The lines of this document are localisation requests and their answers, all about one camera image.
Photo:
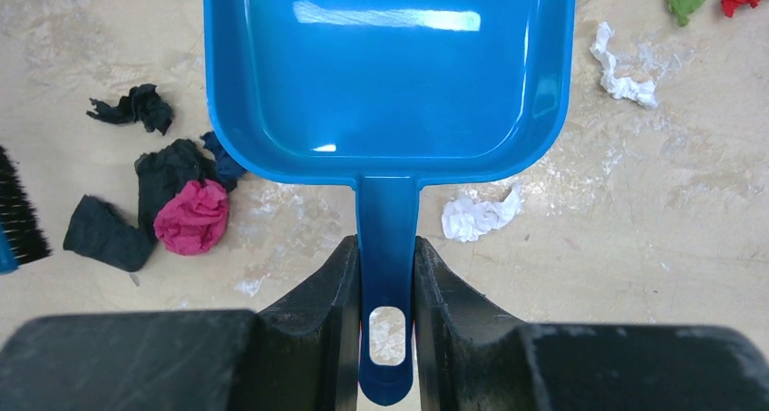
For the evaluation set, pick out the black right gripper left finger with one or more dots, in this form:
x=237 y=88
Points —
x=300 y=353

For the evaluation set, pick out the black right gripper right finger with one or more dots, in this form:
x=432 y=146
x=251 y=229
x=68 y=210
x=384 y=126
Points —
x=473 y=355

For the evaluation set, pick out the blue plastic dustpan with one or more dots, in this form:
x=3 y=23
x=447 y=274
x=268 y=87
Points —
x=387 y=97

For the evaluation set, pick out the blue hand brush black bristles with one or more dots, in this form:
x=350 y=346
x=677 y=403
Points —
x=22 y=240

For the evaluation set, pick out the white paper scrap right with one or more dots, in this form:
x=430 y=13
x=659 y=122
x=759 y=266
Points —
x=466 y=220

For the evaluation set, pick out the white paper scrap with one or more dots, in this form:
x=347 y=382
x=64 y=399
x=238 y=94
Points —
x=466 y=220
x=619 y=88

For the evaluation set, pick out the pink paper scrap middle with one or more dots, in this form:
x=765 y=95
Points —
x=194 y=220

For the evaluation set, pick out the dark blue paper scrap centre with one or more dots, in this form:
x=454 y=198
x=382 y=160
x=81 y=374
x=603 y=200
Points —
x=228 y=170

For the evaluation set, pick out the large black paper scrap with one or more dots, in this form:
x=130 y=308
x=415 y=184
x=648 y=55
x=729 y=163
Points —
x=97 y=230

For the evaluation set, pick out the small black paper scrap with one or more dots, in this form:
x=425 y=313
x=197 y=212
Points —
x=142 y=104

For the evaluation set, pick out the white paper scrap centre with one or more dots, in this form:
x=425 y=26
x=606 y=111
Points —
x=619 y=88

